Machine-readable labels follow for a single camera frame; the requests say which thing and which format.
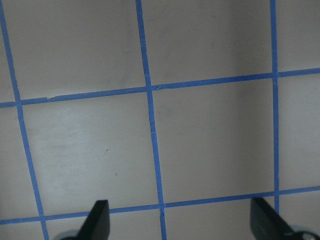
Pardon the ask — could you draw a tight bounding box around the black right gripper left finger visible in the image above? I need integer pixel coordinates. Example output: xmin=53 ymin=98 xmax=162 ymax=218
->
xmin=75 ymin=200 xmax=111 ymax=240

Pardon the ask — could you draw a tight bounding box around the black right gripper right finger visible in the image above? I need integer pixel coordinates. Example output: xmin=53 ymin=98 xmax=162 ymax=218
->
xmin=249 ymin=197 xmax=295 ymax=240

